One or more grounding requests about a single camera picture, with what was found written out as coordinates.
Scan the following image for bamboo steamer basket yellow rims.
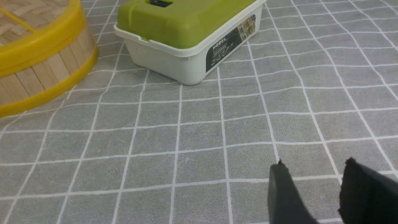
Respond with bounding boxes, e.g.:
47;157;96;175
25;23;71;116
0;25;99;117

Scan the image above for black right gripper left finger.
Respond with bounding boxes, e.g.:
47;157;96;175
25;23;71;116
268;159;318;224

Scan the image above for grey checked tablecloth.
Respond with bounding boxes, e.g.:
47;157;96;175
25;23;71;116
1;0;398;224

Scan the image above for white box green lid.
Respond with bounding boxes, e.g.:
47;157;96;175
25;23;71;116
114;0;265;86

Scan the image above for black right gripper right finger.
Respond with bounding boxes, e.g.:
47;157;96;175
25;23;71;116
338;157;398;224

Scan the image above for woven bamboo steamer lid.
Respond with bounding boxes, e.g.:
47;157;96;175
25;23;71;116
0;0;86;76

